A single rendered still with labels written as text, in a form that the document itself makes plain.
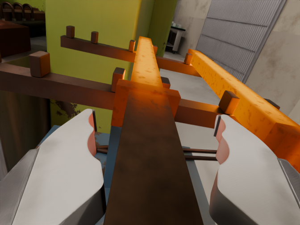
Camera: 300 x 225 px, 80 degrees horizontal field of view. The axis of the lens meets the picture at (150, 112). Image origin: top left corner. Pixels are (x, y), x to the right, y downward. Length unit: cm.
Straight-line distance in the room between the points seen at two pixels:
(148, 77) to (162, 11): 82
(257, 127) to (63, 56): 56
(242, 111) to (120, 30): 43
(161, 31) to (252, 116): 84
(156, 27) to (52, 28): 52
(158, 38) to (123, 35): 45
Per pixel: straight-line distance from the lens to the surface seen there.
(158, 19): 98
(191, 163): 52
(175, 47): 703
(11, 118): 61
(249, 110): 19
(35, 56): 19
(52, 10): 62
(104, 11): 57
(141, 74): 18
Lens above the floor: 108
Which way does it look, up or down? 28 degrees down
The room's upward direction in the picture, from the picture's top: 14 degrees clockwise
